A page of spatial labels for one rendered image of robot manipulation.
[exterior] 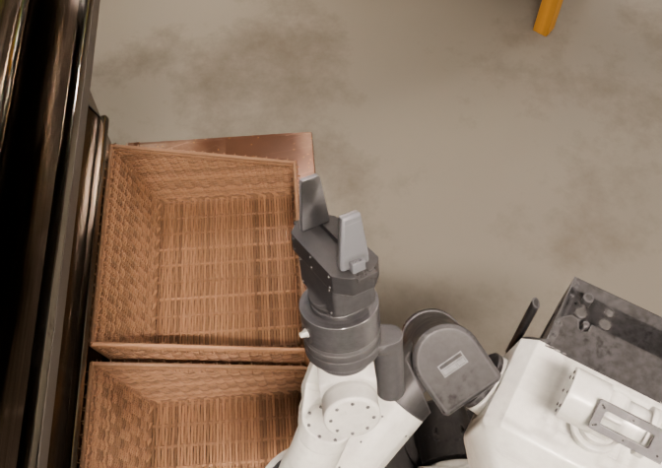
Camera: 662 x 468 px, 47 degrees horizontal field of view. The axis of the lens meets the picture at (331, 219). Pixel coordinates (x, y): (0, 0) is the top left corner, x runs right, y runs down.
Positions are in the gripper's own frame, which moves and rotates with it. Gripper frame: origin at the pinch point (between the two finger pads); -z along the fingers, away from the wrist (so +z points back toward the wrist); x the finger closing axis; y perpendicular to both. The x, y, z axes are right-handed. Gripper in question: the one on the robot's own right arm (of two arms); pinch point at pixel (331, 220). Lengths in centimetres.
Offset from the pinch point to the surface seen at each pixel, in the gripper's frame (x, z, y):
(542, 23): -179, 80, -197
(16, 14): -80, -3, 16
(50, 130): -64, 11, 18
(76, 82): -67, 6, 12
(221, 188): -118, 68, -25
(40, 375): -25.2, 26.4, 31.9
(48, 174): -56, 15, 21
